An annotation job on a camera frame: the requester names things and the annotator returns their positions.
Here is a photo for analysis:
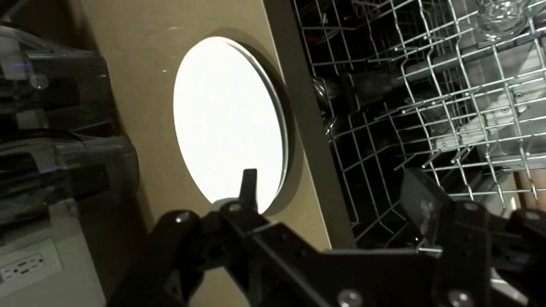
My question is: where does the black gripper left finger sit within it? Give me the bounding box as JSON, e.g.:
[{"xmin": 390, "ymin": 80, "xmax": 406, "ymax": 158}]
[{"xmin": 105, "ymin": 167, "xmax": 269, "ymax": 307}]

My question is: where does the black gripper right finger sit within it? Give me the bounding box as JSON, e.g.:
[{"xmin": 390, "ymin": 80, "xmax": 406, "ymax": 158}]
[{"xmin": 399, "ymin": 167, "xmax": 546, "ymax": 307}]

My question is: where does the white plate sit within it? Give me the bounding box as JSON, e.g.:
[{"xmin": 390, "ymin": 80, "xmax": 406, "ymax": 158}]
[
  {"xmin": 223, "ymin": 36, "xmax": 293, "ymax": 213},
  {"xmin": 170, "ymin": 34, "xmax": 286, "ymax": 215}
]

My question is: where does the clear wine glass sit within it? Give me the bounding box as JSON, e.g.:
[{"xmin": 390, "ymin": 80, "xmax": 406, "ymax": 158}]
[{"xmin": 474, "ymin": 0, "xmax": 540, "ymax": 46}]

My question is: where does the white wall outlet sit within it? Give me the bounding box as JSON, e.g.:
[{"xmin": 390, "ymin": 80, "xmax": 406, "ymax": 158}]
[{"xmin": 0, "ymin": 237, "xmax": 64, "ymax": 288}]

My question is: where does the wire dishwasher rack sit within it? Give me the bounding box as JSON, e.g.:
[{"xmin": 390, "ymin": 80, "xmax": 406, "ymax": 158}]
[{"xmin": 291, "ymin": 0, "xmax": 546, "ymax": 251}]

